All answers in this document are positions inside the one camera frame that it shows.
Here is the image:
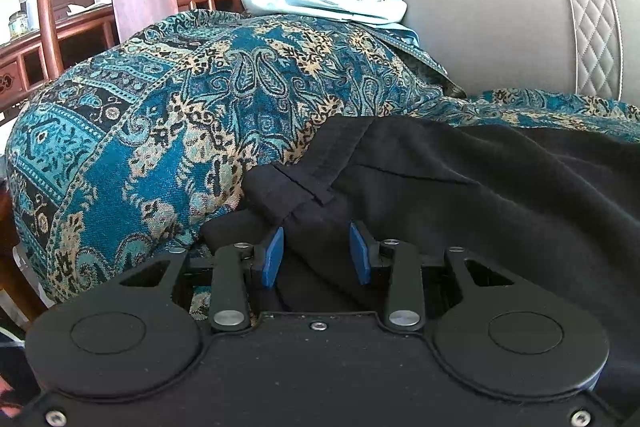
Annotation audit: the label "glass jar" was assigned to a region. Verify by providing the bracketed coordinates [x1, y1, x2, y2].
[7, 11, 29, 40]

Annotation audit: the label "blue paisley blanket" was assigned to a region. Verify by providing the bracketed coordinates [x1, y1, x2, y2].
[5, 9, 640, 323]

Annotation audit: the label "light blue shirt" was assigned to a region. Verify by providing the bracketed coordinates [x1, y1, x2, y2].
[240, 0, 422, 48]

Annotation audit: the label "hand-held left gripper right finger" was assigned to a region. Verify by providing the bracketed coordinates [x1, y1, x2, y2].
[349, 220, 516, 333]

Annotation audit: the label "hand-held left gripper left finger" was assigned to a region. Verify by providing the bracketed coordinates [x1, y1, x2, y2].
[117, 226, 286, 334]

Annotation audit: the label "black pants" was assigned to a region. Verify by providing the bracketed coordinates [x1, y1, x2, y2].
[200, 115, 640, 413]

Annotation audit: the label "wooden cabinet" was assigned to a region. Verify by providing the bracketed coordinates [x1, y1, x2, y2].
[0, 0, 257, 118]

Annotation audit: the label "grey leather sofa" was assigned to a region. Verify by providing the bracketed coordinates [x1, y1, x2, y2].
[395, 0, 640, 101]

